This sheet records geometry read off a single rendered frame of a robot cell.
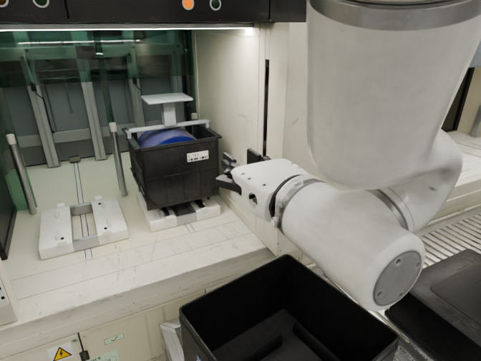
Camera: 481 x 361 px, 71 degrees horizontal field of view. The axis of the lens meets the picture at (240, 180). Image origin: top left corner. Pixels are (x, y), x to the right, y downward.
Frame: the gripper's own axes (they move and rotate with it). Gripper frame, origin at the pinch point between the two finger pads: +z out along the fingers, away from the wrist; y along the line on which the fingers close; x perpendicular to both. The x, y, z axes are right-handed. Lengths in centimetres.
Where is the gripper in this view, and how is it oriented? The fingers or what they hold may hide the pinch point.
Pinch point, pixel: (241, 162)
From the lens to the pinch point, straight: 56.3
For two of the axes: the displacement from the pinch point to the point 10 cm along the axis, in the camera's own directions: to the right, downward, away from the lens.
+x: 0.0, -9.0, -4.3
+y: 8.9, -1.9, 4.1
